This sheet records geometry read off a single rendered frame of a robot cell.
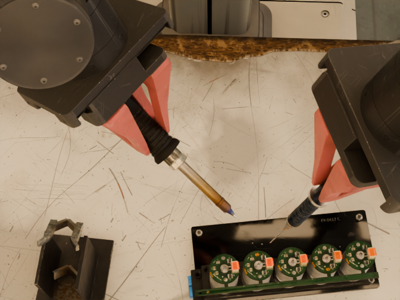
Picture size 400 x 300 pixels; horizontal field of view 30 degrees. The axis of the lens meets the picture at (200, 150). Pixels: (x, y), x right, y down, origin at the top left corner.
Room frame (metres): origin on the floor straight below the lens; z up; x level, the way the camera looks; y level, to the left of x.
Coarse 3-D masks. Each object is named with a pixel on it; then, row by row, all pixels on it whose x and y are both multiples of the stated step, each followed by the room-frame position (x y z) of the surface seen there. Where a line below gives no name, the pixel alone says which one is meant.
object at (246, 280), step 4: (256, 264) 0.15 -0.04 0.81; (260, 264) 0.15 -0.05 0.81; (256, 268) 0.14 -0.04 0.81; (260, 268) 0.14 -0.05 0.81; (244, 272) 0.14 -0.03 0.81; (244, 276) 0.14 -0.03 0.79; (244, 280) 0.14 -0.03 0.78; (248, 280) 0.14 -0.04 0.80; (252, 280) 0.14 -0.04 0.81; (256, 280) 0.14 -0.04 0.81; (264, 280) 0.14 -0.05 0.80; (268, 280) 0.14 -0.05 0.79; (244, 284) 0.14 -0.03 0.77; (248, 284) 0.14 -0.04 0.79; (252, 284) 0.14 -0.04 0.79
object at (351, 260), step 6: (360, 240) 0.16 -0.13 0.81; (348, 246) 0.16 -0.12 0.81; (354, 246) 0.16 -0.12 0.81; (360, 246) 0.16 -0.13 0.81; (366, 246) 0.16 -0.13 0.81; (348, 252) 0.16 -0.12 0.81; (354, 252) 0.16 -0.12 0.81; (348, 258) 0.15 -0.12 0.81; (354, 258) 0.15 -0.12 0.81; (366, 258) 0.15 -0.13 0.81; (348, 264) 0.15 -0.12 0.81; (354, 264) 0.15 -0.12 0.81; (360, 264) 0.14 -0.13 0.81; (366, 264) 0.14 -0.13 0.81; (372, 264) 0.14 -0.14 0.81
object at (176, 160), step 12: (168, 156) 0.22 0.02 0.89; (180, 156) 0.22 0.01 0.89; (180, 168) 0.21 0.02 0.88; (192, 168) 0.21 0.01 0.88; (192, 180) 0.20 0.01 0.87; (204, 180) 0.20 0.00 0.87; (204, 192) 0.19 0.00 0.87; (216, 192) 0.19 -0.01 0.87; (216, 204) 0.18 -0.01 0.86; (228, 204) 0.18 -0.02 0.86
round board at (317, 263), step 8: (320, 248) 0.16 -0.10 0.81; (328, 248) 0.16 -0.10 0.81; (336, 248) 0.16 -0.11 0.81; (312, 256) 0.15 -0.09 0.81; (320, 256) 0.15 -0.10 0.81; (312, 264) 0.15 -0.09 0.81; (320, 264) 0.15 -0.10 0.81; (328, 264) 0.15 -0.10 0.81; (336, 264) 0.15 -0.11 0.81; (320, 272) 0.14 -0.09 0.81; (328, 272) 0.14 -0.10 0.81
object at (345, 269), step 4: (344, 252) 0.16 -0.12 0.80; (356, 252) 0.16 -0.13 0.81; (360, 252) 0.15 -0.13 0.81; (344, 256) 0.15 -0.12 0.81; (356, 256) 0.15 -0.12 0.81; (360, 256) 0.15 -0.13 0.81; (344, 260) 0.15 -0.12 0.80; (340, 264) 0.15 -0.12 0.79; (344, 264) 0.15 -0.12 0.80; (340, 268) 0.15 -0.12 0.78; (344, 268) 0.15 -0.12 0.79; (348, 268) 0.14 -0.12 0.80; (352, 268) 0.14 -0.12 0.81; (368, 268) 0.14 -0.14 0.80; (340, 272) 0.15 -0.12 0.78; (344, 272) 0.15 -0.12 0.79; (348, 272) 0.14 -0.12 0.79; (352, 272) 0.14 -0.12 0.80; (356, 272) 0.14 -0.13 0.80; (360, 272) 0.14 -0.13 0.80; (352, 280) 0.14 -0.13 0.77; (356, 280) 0.14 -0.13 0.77
